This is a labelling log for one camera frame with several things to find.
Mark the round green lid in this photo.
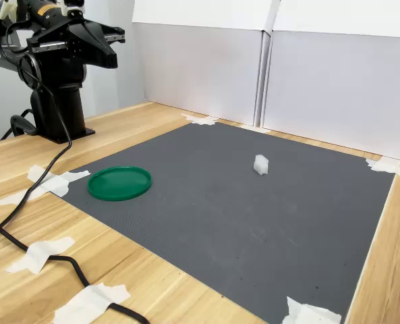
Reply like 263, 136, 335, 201
86, 165, 152, 203

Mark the small white plastic terminal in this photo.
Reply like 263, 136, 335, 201
252, 154, 270, 177

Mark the white partition panel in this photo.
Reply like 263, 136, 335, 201
253, 0, 400, 165
131, 0, 279, 128

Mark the white tape piece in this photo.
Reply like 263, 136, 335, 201
0, 164, 91, 209
281, 296, 343, 324
52, 282, 132, 324
365, 157, 400, 179
5, 236, 76, 275
180, 113, 221, 127

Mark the dark grey mat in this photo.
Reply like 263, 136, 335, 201
49, 121, 398, 324

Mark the white camera box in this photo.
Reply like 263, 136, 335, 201
55, 0, 86, 16

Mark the black base power cable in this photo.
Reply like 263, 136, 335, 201
0, 107, 39, 142

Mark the black camera cable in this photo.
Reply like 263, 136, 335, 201
0, 20, 152, 324

